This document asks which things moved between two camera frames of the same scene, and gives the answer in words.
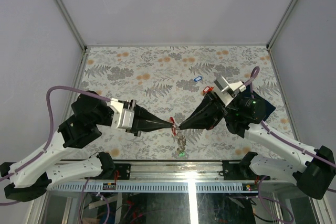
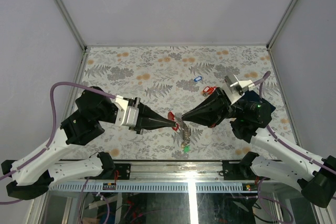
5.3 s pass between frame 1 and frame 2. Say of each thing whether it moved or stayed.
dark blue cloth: stayed
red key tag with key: moved
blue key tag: stayed
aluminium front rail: stayed
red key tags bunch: stayed
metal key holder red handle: moved
